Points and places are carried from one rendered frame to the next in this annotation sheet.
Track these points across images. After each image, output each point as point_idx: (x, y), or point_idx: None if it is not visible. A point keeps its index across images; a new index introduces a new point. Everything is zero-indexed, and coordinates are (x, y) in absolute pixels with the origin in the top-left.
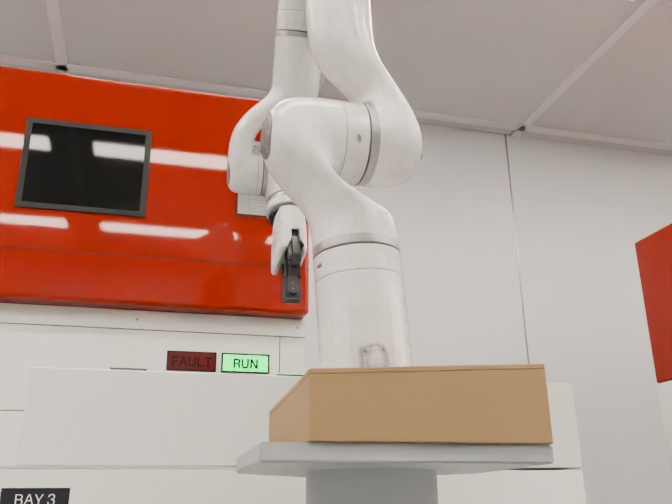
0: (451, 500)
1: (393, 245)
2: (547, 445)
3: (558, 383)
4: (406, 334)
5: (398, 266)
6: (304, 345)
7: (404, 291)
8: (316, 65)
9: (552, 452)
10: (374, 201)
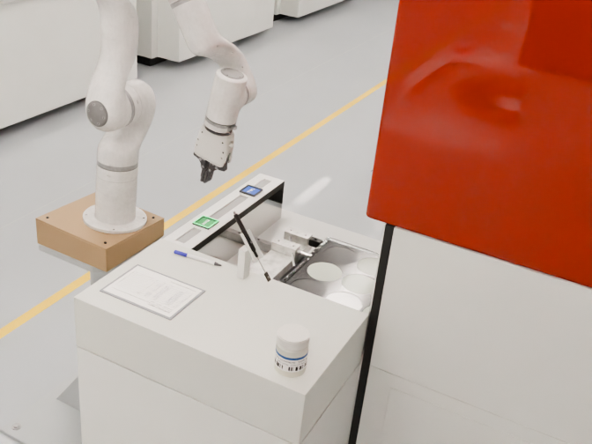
0: None
1: (96, 161)
2: (40, 244)
3: (81, 292)
4: (95, 199)
5: (96, 171)
6: (380, 249)
7: (97, 182)
8: (179, 26)
9: (39, 247)
10: (101, 139)
